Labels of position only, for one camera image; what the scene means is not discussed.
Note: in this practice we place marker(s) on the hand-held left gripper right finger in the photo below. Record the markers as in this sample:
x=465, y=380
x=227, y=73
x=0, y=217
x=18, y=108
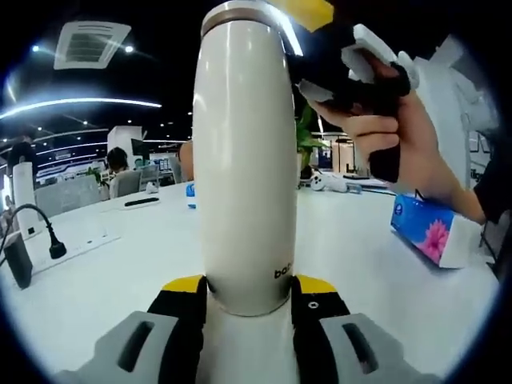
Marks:
x=360, y=352

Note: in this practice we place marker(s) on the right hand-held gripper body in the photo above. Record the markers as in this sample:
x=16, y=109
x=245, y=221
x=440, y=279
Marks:
x=370, y=52

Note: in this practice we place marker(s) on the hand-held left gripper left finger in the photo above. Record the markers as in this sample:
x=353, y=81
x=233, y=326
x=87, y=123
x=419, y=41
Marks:
x=120, y=352

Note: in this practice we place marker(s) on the white brown cup lid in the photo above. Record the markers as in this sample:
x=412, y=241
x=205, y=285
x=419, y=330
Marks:
x=240, y=18

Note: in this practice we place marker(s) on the white water cup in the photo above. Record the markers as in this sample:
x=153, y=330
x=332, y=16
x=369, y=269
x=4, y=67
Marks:
x=244, y=168

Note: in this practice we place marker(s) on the person's right hand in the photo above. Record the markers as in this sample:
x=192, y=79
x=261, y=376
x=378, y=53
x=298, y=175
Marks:
x=416, y=148

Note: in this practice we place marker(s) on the green leafy plant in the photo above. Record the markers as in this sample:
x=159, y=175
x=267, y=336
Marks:
x=308, y=140

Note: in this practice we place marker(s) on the white table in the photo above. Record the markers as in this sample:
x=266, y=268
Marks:
x=140, y=248

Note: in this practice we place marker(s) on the white power strip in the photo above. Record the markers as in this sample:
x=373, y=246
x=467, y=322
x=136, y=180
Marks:
x=80, y=244

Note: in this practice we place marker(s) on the white game controller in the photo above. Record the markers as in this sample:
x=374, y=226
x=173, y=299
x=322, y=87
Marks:
x=328, y=183

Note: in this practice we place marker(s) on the black power adapter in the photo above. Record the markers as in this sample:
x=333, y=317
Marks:
x=18, y=264

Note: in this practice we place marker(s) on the blue tissue pack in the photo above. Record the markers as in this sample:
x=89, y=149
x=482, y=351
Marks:
x=424, y=232

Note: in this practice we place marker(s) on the black remote control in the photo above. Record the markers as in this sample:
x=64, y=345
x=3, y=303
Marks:
x=142, y=201

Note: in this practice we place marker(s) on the grey desk partition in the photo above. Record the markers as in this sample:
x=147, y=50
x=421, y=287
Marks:
x=68, y=196

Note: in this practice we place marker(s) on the white computer mouse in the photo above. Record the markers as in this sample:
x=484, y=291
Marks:
x=152, y=187

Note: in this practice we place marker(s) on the grey office chair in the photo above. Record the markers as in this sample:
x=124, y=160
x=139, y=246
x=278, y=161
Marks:
x=130, y=182

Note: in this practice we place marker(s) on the blue white small pack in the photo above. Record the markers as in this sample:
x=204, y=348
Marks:
x=190, y=196

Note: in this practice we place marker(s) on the person's black shirt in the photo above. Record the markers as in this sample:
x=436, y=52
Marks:
x=496, y=192

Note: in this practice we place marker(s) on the ceiling air conditioner vent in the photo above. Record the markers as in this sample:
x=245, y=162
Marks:
x=92, y=46

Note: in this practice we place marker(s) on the curved ceiling light strip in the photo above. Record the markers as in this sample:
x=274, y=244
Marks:
x=80, y=106

